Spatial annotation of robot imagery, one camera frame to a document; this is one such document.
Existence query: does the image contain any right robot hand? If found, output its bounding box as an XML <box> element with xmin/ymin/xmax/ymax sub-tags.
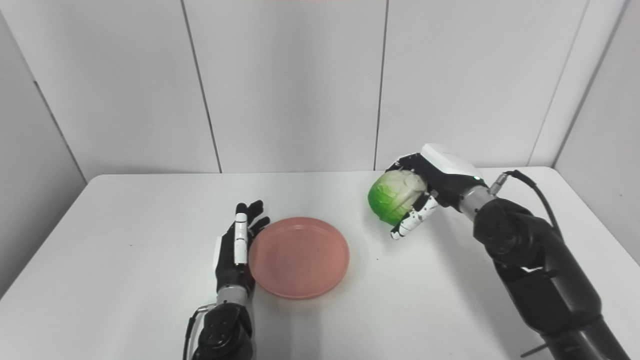
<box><xmin>386</xmin><ymin>143</ymin><xmax>488</xmax><ymax>241</ymax></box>

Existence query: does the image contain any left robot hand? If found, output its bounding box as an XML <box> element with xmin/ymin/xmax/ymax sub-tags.
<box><xmin>212</xmin><ymin>200</ymin><xmax>271</xmax><ymax>295</ymax></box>

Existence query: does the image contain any green white cabbage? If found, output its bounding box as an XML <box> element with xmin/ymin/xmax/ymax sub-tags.
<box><xmin>367</xmin><ymin>170</ymin><xmax>429</xmax><ymax>227</ymax></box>

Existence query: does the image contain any pink plate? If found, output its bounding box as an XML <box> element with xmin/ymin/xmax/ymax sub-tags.
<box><xmin>248</xmin><ymin>216</ymin><xmax>350</xmax><ymax>300</ymax></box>

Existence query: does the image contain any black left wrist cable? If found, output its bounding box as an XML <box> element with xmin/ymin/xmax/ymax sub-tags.
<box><xmin>182</xmin><ymin>303</ymin><xmax>217</xmax><ymax>360</ymax></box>

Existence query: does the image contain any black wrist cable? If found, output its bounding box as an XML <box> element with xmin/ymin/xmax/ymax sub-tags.
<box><xmin>182</xmin><ymin>303</ymin><xmax>217</xmax><ymax>360</ymax></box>
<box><xmin>488</xmin><ymin>170</ymin><xmax>566</xmax><ymax>241</ymax></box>

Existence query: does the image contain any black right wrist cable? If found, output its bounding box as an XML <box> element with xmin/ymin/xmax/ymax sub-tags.
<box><xmin>488</xmin><ymin>170</ymin><xmax>566</xmax><ymax>241</ymax></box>

